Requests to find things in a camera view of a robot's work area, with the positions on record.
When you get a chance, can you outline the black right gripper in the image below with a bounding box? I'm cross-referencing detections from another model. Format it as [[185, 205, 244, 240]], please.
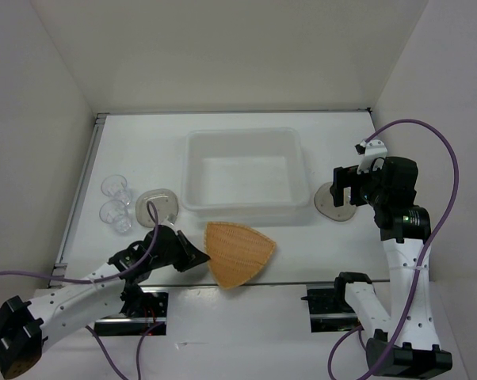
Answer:
[[330, 157, 388, 207]]

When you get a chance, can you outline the clear plastic cup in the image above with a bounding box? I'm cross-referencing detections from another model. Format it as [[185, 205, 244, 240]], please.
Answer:
[[101, 174, 132, 206], [99, 199, 132, 235]]

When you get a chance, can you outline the aluminium table frame rail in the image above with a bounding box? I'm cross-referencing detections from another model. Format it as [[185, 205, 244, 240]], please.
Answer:
[[48, 112, 109, 288]]

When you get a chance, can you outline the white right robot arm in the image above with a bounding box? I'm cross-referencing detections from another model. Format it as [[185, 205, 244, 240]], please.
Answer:
[[330, 157, 452, 379]]

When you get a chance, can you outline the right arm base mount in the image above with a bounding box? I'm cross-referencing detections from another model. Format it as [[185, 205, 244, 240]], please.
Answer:
[[301, 284, 359, 333]]

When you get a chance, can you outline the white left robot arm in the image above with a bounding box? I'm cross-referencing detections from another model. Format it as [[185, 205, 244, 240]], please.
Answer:
[[0, 226, 210, 379]]

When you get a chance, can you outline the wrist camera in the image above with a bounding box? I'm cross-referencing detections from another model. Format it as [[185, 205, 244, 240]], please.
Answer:
[[162, 214, 177, 227], [355, 139, 387, 175]]

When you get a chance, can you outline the translucent plastic bin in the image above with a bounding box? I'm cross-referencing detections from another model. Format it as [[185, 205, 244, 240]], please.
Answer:
[[181, 127, 311, 224]]

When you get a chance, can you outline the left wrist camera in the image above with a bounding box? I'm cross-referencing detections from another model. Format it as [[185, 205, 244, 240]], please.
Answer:
[[162, 214, 177, 227]]

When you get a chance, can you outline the woven bamboo basket tray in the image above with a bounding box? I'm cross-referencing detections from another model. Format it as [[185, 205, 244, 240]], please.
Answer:
[[204, 222, 277, 290]]

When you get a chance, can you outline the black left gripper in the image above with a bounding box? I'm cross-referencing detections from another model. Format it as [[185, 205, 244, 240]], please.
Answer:
[[151, 230, 209, 272]]

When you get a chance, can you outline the clear glass plate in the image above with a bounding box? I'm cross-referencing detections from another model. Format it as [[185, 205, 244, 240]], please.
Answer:
[[135, 188, 179, 229], [314, 182, 357, 222]]

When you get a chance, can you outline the clear plastic cup front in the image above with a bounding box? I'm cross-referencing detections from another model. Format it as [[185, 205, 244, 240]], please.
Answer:
[[99, 199, 132, 235]]

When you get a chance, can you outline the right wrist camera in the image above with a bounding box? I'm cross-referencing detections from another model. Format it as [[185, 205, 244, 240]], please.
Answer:
[[355, 139, 387, 175]]

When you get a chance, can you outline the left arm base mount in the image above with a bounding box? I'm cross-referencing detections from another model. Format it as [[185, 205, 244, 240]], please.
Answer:
[[93, 291, 169, 336]]

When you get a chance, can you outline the clear plastic cup rear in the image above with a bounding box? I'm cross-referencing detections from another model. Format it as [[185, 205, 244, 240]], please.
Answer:
[[101, 174, 132, 206]]

